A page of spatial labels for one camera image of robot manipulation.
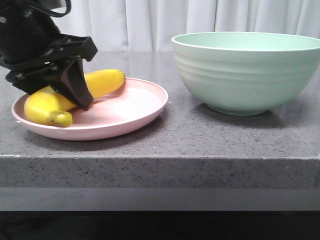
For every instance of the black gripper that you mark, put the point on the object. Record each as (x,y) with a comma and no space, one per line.
(37,54)

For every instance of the yellow banana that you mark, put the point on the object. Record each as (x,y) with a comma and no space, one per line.
(50,108)

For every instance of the pink plate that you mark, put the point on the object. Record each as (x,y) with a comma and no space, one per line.
(137,103)

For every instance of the green bowl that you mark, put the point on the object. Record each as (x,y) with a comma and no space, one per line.
(245,73)

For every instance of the white curtain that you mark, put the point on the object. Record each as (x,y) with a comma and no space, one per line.
(150,25)

